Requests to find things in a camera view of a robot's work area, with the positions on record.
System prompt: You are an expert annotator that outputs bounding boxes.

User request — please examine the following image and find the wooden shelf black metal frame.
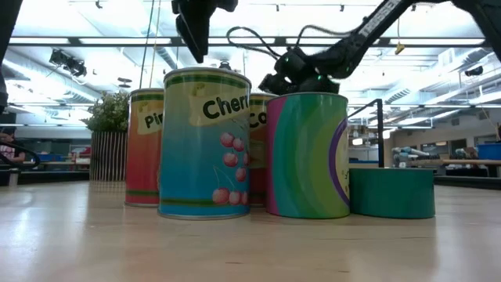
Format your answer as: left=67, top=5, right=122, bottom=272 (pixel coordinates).
left=347, top=98, right=438, bottom=170

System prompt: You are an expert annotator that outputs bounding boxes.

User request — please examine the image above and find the person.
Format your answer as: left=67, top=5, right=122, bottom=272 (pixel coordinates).
left=0, top=131, right=27, bottom=165

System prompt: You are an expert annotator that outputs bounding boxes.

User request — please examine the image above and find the rainbow striped green can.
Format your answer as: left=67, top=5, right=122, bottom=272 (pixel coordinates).
left=265, top=92, right=351, bottom=219

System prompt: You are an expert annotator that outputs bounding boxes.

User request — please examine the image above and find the background wooden workbench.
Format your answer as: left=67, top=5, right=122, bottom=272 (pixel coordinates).
left=442, top=158, right=501, bottom=178

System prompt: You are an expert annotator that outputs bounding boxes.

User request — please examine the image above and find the orange corn label can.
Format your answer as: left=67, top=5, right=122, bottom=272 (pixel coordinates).
left=248, top=92, right=279, bottom=208

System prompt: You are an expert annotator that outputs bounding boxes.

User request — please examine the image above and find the short teal can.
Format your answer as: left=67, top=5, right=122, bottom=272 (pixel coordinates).
left=348, top=167, right=436, bottom=219

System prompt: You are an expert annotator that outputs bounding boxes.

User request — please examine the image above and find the blue storage bin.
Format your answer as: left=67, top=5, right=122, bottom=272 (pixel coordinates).
left=476, top=143, right=501, bottom=161

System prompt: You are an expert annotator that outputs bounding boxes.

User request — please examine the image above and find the green plant in striped pot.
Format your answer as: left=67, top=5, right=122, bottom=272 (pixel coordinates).
left=80, top=90, right=131, bottom=183

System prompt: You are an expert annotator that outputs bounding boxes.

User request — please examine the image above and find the yellow hanging tag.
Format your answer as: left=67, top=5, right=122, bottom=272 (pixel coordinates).
left=394, top=17, right=406, bottom=56

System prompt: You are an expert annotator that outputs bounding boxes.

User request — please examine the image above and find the blue cherries label can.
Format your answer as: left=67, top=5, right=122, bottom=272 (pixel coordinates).
left=157, top=67, right=252, bottom=220

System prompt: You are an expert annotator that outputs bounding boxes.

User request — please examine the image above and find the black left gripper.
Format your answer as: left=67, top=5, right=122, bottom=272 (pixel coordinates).
left=171, top=0, right=239, bottom=64

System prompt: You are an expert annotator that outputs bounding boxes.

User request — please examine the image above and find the orange pineapple label can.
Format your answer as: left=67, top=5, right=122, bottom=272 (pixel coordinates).
left=124, top=88, right=165, bottom=208

